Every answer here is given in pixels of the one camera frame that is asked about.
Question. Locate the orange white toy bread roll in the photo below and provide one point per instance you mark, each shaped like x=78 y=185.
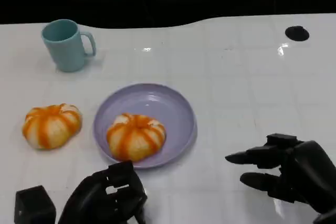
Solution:
x=51 y=127
x=136 y=137

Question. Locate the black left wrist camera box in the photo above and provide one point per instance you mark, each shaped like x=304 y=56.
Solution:
x=34 y=205

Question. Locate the lilac plate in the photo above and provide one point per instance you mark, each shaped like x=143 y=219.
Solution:
x=170 y=108

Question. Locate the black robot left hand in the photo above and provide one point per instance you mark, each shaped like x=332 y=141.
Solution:
x=92 y=200

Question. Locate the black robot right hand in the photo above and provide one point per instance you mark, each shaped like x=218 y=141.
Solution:
x=309 y=174

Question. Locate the pale green mug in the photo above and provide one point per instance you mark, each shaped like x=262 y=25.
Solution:
x=67 y=48

